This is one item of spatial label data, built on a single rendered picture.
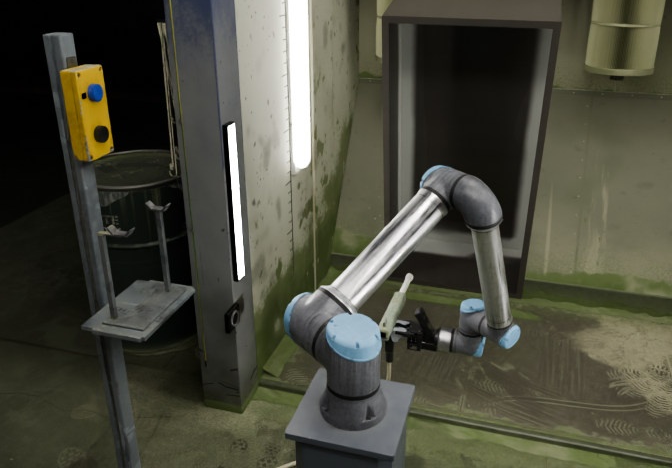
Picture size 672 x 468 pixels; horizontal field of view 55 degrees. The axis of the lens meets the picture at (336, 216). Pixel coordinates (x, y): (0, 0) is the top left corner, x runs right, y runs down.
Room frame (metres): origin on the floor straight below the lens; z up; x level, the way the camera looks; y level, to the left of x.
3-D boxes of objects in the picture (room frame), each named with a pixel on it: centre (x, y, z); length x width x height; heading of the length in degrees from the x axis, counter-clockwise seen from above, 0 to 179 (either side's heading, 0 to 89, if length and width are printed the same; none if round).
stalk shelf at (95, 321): (1.80, 0.63, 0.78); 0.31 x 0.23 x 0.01; 163
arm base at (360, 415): (1.48, -0.05, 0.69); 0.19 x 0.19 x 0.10
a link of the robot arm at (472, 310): (2.02, -0.51, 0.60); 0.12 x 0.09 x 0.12; 36
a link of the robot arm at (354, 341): (1.49, -0.04, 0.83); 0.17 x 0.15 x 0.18; 36
